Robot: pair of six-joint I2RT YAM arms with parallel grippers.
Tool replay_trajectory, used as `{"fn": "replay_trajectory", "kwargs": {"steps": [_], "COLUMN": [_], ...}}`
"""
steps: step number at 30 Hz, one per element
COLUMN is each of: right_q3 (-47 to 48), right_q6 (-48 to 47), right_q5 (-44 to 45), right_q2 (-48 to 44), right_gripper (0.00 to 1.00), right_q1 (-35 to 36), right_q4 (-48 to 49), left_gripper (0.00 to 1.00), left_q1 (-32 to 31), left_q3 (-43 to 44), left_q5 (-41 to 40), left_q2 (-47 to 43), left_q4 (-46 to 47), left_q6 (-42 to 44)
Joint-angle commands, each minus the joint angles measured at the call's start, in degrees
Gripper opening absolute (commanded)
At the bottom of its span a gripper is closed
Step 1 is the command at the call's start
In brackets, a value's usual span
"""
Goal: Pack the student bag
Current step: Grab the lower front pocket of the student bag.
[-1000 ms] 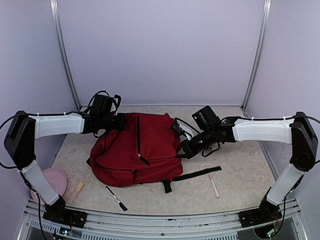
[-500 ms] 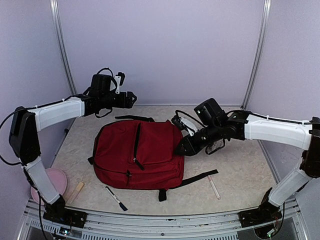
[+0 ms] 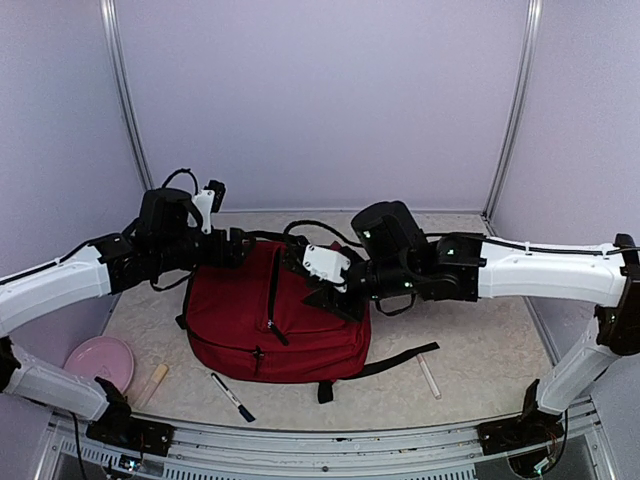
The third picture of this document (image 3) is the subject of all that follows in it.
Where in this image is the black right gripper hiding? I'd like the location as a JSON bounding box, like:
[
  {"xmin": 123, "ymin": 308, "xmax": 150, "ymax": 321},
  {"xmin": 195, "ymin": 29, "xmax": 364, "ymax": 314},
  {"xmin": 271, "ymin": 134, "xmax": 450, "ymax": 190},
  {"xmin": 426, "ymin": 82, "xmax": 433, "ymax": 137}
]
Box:
[{"xmin": 301, "ymin": 244, "xmax": 419, "ymax": 323}]

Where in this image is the dark red student backpack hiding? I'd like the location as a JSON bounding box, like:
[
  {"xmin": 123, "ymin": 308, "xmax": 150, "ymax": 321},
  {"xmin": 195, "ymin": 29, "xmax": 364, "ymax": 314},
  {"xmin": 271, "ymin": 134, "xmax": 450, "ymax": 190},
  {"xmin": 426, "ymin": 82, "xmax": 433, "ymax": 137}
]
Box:
[{"xmin": 176, "ymin": 241, "xmax": 439, "ymax": 403}]

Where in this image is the pink capped pen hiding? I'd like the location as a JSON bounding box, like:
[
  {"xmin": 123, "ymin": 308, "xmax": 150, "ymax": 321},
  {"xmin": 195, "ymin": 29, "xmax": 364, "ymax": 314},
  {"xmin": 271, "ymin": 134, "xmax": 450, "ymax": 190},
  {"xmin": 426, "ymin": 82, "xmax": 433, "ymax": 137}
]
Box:
[{"xmin": 416, "ymin": 354, "xmax": 442, "ymax": 400}]

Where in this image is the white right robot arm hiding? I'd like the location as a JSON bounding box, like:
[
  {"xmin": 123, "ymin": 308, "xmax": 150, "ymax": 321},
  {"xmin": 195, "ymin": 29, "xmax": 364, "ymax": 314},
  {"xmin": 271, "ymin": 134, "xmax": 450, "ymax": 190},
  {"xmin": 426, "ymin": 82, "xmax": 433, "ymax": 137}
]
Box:
[{"xmin": 299, "ymin": 201, "xmax": 639, "ymax": 444}]

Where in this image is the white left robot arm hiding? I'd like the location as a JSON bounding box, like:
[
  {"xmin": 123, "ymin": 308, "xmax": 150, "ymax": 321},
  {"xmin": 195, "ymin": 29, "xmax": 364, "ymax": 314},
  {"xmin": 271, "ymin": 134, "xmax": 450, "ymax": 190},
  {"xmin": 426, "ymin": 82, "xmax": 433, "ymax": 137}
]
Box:
[{"xmin": 1, "ymin": 187, "xmax": 255, "ymax": 445}]

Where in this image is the yellow capped clear tube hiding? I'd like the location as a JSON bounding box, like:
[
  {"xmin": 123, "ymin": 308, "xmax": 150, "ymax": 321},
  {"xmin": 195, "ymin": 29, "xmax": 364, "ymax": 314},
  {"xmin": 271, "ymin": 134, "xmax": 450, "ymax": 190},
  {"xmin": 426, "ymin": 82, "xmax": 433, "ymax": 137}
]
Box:
[{"xmin": 134, "ymin": 364, "xmax": 169, "ymax": 410}]

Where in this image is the blue capped white marker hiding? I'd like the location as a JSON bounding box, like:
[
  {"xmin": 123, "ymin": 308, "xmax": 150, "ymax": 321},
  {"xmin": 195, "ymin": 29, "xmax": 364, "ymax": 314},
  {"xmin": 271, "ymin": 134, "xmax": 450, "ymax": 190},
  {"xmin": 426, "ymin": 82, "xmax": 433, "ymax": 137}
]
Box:
[{"xmin": 210, "ymin": 372, "xmax": 256, "ymax": 423}]

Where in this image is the pink plastic plate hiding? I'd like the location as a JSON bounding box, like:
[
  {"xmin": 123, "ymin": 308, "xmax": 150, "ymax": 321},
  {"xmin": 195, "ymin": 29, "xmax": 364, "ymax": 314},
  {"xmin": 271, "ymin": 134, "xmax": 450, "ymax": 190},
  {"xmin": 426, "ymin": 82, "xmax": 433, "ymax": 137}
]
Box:
[{"xmin": 63, "ymin": 336, "xmax": 135, "ymax": 393}]

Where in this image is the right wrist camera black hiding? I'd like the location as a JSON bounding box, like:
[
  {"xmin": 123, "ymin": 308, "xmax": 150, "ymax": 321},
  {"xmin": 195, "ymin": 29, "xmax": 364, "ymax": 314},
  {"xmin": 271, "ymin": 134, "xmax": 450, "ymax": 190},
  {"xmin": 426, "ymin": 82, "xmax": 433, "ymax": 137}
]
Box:
[{"xmin": 284, "ymin": 244, "xmax": 352, "ymax": 293}]

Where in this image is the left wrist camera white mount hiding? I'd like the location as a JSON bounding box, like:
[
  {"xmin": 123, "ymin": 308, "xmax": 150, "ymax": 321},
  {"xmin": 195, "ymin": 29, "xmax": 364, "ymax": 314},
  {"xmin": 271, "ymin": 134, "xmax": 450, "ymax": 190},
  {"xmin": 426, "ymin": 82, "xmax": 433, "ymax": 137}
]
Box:
[{"xmin": 192, "ymin": 180, "xmax": 226, "ymax": 234}]

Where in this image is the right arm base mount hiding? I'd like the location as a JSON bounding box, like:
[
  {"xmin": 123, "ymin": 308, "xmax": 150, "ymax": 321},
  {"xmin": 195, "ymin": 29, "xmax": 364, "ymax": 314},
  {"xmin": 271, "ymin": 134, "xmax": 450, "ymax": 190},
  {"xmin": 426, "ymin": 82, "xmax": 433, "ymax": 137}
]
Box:
[{"xmin": 477, "ymin": 379, "xmax": 566, "ymax": 455}]

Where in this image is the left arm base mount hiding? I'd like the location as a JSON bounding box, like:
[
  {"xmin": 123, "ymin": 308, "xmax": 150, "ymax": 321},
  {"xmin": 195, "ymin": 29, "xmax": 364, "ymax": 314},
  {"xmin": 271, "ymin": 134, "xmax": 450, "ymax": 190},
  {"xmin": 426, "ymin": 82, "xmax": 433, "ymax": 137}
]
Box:
[{"xmin": 86, "ymin": 377, "xmax": 174, "ymax": 457}]

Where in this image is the aluminium corner post left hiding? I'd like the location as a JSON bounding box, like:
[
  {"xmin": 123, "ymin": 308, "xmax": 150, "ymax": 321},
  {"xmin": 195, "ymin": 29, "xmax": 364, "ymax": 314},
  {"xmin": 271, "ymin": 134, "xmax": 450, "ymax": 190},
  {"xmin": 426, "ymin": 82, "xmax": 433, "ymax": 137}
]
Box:
[{"xmin": 99, "ymin": 0, "xmax": 154, "ymax": 190}]

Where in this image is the aluminium corner post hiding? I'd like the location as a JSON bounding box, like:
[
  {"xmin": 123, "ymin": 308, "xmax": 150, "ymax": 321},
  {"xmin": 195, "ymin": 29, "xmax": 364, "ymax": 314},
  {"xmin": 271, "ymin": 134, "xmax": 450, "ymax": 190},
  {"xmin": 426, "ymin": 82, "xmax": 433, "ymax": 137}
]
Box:
[
  {"xmin": 482, "ymin": 0, "xmax": 544, "ymax": 224},
  {"xmin": 99, "ymin": 0, "xmax": 154, "ymax": 190}
]

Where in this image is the aluminium front frame rail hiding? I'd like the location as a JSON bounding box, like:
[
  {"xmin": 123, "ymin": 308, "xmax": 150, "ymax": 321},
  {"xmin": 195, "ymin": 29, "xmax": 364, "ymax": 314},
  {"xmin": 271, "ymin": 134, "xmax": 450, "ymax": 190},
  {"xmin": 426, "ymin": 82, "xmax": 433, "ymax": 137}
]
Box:
[{"xmin": 31, "ymin": 399, "xmax": 618, "ymax": 479}]

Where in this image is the aluminium corner post right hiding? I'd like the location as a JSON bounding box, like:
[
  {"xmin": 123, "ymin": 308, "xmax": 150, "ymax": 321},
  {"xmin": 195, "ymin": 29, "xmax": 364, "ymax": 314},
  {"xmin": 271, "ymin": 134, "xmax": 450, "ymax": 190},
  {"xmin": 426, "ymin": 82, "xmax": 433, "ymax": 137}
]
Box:
[{"xmin": 482, "ymin": 0, "xmax": 544, "ymax": 224}]

